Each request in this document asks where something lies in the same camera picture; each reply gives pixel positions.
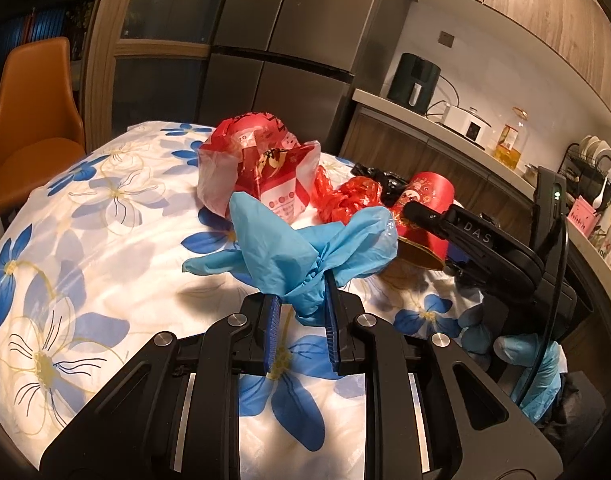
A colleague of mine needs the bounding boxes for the red paper cup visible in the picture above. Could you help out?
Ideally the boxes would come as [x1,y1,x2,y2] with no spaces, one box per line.
[391,171,455,271]

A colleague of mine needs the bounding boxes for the blue plastic glove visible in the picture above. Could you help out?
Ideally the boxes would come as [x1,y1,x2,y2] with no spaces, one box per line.
[182,192,398,326]

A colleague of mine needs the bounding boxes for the red white plastic bag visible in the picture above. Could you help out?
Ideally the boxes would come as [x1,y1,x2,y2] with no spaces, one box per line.
[197,112,321,223]

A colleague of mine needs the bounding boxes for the blue gloved hand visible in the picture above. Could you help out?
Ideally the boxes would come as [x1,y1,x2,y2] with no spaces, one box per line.
[457,303,563,425]

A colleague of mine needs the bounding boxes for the wooden lower cabinets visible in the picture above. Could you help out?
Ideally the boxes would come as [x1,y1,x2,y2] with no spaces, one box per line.
[340,104,611,406]

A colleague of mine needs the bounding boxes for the wooden cabinets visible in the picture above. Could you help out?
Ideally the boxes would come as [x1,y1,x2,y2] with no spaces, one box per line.
[340,104,611,406]
[419,0,611,128]

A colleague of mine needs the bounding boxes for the pink utensil holder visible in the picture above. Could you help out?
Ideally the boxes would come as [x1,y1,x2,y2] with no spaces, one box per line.
[567,196,599,238]

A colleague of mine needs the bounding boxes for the black dish rack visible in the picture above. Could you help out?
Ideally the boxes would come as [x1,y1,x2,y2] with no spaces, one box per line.
[558,136,611,214]

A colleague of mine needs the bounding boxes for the cooking oil bottle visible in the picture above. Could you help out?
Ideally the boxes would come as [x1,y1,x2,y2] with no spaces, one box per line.
[493,107,529,170]

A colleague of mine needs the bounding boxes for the floral blue white tablecloth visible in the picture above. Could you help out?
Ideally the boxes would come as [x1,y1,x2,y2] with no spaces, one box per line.
[0,122,473,479]

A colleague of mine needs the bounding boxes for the white rice cooker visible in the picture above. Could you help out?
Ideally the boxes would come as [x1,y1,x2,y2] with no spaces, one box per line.
[439,105,492,150]

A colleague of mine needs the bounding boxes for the black air fryer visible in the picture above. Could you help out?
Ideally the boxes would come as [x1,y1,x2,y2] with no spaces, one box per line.
[387,52,441,115]

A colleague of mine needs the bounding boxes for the wooden upper cabinets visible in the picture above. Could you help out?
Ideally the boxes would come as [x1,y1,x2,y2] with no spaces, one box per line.
[419,0,611,128]

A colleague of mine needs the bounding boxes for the orange chair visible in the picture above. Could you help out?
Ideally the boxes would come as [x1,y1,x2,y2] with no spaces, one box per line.
[0,37,85,219]

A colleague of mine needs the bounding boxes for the dark grey refrigerator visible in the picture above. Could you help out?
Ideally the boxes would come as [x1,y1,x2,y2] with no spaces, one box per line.
[199,0,412,154]

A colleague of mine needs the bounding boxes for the wooden glass door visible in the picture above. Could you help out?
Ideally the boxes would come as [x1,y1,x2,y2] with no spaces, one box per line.
[80,0,225,150]

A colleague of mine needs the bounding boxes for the wall socket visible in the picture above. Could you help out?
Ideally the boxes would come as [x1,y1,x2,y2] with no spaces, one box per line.
[438,30,455,48]

